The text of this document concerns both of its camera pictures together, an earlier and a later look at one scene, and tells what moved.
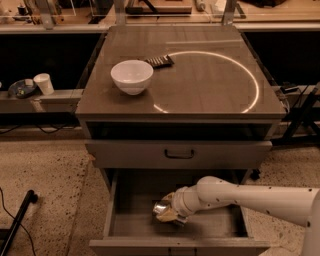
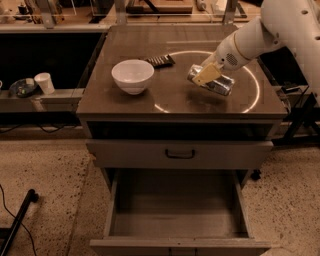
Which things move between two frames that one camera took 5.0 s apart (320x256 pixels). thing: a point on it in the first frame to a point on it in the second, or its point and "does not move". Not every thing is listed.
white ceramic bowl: x=132 y=76 does not move
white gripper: x=177 y=202 to x=228 y=54
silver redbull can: x=160 y=206 to x=222 y=85
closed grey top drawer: x=176 y=154 does not move
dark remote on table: x=160 y=61 does not move
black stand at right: x=305 y=122 does not move
